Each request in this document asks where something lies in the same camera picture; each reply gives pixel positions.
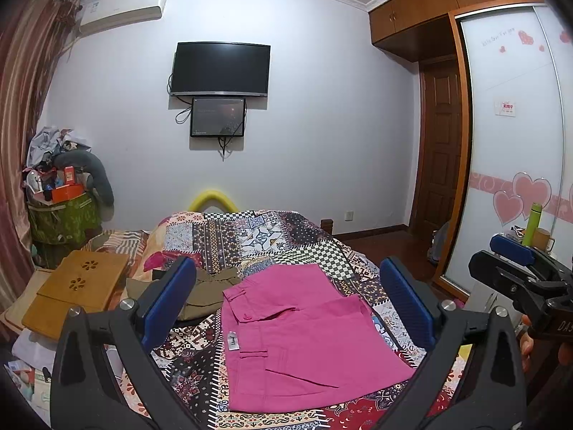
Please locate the orange box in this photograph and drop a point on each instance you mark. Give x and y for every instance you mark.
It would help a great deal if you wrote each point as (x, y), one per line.
(65, 193)

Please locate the black wall television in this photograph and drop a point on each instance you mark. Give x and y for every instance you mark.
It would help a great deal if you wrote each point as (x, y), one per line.
(217, 68)

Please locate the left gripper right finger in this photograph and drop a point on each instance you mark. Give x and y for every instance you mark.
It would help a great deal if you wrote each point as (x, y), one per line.
(491, 391)

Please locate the brown wooden door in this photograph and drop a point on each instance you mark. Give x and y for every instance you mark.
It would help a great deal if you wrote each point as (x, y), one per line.
(440, 147)

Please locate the green storage bag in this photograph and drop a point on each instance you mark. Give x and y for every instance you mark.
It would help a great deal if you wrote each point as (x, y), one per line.
(60, 228)

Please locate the patchwork bed quilt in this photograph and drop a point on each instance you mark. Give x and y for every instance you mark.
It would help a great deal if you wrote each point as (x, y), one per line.
(192, 356)

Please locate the pink pants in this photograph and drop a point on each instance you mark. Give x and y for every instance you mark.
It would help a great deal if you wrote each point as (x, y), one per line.
(293, 342)

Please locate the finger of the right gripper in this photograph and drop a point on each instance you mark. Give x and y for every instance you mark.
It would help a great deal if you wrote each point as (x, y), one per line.
(512, 250)

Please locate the white crumpled cloth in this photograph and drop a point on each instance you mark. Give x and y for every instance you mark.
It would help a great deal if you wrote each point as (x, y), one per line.
(35, 349)

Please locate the small wall monitor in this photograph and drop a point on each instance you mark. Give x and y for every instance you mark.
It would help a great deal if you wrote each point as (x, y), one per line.
(218, 117)

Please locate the olive green pants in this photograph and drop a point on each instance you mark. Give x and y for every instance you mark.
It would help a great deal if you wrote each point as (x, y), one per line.
(205, 297)

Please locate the person's right hand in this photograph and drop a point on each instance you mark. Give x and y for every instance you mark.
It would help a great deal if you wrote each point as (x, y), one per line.
(527, 345)

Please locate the wooden wardrobe with glass door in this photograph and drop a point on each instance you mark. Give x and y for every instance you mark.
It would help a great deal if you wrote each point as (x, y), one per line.
(515, 74)

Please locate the grey plush toy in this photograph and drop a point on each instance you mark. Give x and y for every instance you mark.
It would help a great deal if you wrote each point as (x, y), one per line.
(90, 164)

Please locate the wooden lap desk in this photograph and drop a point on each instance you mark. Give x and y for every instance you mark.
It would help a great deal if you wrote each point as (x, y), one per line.
(84, 279)

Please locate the green water bottle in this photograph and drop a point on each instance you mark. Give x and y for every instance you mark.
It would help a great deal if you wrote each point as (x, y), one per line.
(534, 217)

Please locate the white air conditioner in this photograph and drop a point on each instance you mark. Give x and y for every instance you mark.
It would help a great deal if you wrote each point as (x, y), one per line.
(102, 15)

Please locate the striped red curtain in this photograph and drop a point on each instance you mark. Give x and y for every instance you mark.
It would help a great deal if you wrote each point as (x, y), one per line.
(31, 44)

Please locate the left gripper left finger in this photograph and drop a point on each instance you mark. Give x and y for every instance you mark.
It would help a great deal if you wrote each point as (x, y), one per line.
(84, 393)

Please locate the wall power socket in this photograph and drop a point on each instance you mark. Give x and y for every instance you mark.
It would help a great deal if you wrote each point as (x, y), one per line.
(349, 215)

